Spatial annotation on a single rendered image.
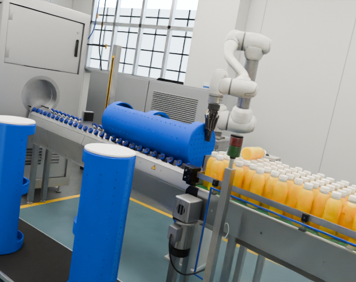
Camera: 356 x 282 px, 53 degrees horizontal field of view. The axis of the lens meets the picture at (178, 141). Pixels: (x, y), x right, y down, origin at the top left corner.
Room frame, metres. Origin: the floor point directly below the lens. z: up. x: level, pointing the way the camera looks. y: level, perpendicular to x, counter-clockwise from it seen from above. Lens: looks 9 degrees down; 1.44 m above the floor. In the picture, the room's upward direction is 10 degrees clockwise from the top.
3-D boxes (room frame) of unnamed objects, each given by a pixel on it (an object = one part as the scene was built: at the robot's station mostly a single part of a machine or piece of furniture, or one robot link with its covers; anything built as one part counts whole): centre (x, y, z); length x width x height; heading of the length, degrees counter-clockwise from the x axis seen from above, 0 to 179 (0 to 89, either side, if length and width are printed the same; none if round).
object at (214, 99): (2.20, -0.18, 1.39); 0.09 x 0.09 x 0.06
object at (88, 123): (3.02, 0.80, 1.00); 0.10 x 0.04 x 0.15; 139
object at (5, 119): (2.27, 1.08, 1.03); 0.28 x 0.28 x 0.01
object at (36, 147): (3.42, 1.38, 0.31); 0.06 x 0.06 x 0.63; 49
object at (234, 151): (1.63, -0.27, 1.18); 0.06 x 0.06 x 0.05
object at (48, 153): (3.53, 1.29, 0.31); 0.06 x 0.06 x 0.63; 49
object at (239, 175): (1.83, -0.34, 0.99); 0.07 x 0.07 x 0.19
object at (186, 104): (4.58, 0.34, 0.72); 2.15 x 0.54 x 1.45; 56
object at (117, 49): (3.37, 0.71, 0.85); 0.06 x 0.06 x 1.70; 49
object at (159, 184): (2.83, 0.59, 0.79); 2.17 x 0.29 x 0.34; 49
